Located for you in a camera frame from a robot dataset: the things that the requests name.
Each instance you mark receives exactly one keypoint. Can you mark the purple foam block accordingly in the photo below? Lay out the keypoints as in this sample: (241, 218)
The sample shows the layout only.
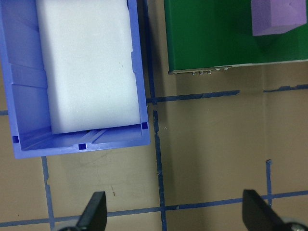
(276, 16)

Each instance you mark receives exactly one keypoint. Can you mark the white foam pad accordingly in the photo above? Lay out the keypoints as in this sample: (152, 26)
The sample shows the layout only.
(89, 72)

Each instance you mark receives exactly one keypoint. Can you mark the blue plastic storage bin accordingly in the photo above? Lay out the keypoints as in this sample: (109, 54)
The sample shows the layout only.
(24, 48)

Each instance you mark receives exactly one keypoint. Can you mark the green conveyor belt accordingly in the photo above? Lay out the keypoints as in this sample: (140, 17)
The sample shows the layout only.
(211, 36)

